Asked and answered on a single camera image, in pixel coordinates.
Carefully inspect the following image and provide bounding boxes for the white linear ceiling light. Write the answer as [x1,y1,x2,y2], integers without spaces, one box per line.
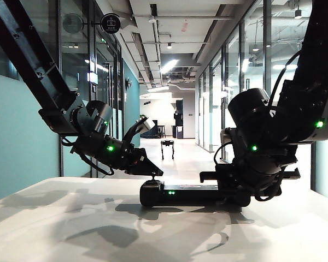
[160,59,179,75]

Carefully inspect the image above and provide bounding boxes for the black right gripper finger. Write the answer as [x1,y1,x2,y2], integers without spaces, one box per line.
[217,163,237,192]
[251,178,283,201]

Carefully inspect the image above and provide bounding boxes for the black standing kiosk machine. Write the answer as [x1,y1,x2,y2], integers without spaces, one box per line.
[172,110,184,139]

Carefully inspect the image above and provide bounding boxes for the dark teal counter cabinet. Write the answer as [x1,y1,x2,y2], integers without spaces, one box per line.
[140,128,160,139]

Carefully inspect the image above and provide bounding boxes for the round black hanging sign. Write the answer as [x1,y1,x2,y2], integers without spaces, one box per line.
[101,13,122,34]

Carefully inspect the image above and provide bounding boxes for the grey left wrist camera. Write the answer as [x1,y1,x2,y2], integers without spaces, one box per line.
[136,116,156,135]

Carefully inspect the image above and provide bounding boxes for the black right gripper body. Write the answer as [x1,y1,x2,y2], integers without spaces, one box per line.
[199,168,301,183]

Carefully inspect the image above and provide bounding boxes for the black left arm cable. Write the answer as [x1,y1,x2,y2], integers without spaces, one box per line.
[61,136,115,176]

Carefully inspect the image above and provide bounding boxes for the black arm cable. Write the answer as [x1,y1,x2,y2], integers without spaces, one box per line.
[61,136,115,176]
[267,51,302,107]

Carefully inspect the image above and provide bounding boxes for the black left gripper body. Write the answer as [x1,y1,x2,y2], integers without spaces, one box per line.
[120,147,154,175]

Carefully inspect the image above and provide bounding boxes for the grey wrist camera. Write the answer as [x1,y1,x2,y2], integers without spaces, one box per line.
[220,128,237,145]
[136,116,156,135]

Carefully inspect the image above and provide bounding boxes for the long black door handle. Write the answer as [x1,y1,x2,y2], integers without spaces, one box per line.
[107,63,115,106]

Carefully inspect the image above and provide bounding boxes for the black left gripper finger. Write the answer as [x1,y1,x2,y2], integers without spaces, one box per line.
[133,160,164,177]

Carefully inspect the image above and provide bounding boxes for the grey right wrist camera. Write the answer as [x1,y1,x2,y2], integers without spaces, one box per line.
[220,128,237,145]

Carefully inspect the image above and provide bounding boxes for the black dual-joystick remote control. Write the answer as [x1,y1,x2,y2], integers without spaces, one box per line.
[139,172,251,207]

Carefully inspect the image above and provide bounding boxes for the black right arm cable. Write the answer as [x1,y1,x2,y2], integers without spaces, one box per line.
[267,51,302,107]

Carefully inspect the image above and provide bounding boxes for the black quadruped robot dog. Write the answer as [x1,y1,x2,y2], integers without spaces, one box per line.
[161,140,175,160]

